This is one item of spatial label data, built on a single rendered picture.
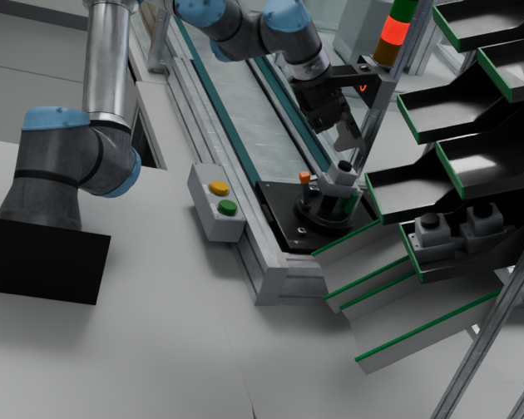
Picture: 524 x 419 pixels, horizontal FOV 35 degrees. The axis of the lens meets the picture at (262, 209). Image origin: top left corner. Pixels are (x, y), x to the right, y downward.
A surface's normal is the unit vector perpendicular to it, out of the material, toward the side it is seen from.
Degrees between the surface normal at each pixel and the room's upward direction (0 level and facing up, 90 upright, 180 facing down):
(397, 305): 45
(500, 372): 0
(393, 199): 25
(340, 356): 0
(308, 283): 90
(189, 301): 0
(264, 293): 90
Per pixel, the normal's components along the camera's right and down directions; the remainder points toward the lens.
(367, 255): -0.48, -0.68
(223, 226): 0.29, 0.59
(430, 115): -0.15, -0.80
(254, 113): 0.27, -0.80
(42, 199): 0.25, -0.45
